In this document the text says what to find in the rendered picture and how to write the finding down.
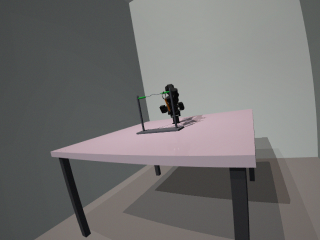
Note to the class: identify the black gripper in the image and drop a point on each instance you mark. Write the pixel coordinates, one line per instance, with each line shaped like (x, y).
(165, 109)

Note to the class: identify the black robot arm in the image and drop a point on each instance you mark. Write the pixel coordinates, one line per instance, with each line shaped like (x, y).
(175, 96)

